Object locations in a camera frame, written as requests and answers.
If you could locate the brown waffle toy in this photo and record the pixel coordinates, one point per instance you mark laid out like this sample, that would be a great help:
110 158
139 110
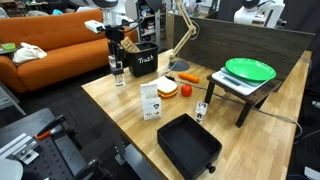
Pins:
130 45

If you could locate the white cardboard carton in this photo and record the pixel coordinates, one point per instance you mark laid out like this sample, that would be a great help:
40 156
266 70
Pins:
151 105

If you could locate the dark wooden stool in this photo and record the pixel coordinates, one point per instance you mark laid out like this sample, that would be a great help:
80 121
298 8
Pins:
258 95

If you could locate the black rectangular tray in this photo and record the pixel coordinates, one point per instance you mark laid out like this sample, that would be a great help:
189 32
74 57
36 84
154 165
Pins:
188 146

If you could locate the background storage shelf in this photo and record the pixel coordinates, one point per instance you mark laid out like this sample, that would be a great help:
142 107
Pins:
150 23

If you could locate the black perforated workbench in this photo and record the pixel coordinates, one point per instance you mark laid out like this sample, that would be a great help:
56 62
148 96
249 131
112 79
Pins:
50 156

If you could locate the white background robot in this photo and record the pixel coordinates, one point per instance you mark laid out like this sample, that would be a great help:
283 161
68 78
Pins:
258 13

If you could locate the white kitchen scale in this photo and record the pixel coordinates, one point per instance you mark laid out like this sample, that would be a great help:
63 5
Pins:
233 83

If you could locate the orange sofa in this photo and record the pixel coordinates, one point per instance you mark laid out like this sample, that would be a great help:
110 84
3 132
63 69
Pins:
66 50

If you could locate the aluminium rail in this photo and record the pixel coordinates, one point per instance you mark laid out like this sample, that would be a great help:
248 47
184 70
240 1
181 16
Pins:
18 148

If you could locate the red toy tomato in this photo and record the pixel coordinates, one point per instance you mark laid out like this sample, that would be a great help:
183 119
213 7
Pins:
186 90

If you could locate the black trash bin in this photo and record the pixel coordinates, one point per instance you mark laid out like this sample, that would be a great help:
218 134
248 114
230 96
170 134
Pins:
143 61

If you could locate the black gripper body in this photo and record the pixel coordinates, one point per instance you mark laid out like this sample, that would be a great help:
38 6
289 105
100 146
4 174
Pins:
115 36

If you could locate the toy bread slice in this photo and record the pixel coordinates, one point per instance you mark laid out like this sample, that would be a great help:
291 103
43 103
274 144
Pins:
165 86

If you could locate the green plate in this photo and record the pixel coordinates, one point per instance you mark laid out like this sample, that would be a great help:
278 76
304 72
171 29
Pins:
250 69

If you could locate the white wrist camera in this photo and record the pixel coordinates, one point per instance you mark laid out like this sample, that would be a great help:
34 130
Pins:
94 26

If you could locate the orange toy carrot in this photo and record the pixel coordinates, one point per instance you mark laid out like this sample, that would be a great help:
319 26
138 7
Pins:
189 77

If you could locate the green container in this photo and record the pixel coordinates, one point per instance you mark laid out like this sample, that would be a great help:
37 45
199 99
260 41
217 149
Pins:
8 46

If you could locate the beige desk lamp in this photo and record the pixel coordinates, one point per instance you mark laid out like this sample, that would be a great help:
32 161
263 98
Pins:
185 33

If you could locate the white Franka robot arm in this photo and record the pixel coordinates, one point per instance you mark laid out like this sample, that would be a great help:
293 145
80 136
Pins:
108 10

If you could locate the dark wooden divider panel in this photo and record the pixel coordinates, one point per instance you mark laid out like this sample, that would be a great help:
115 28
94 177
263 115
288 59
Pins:
240 43

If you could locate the white cloth bag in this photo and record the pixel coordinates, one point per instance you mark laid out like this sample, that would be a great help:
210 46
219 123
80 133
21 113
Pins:
28 53

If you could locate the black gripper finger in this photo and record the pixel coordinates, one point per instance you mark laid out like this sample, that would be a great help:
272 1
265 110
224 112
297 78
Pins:
112 61
120 62

